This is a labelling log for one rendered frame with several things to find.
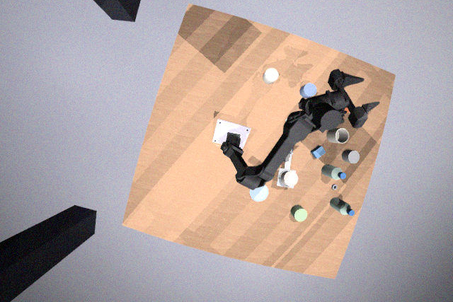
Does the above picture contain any light blue cylinder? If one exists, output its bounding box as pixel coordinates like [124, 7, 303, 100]
[300, 83, 316, 98]

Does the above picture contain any light blue cube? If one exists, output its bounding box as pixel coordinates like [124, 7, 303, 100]
[310, 145, 326, 159]

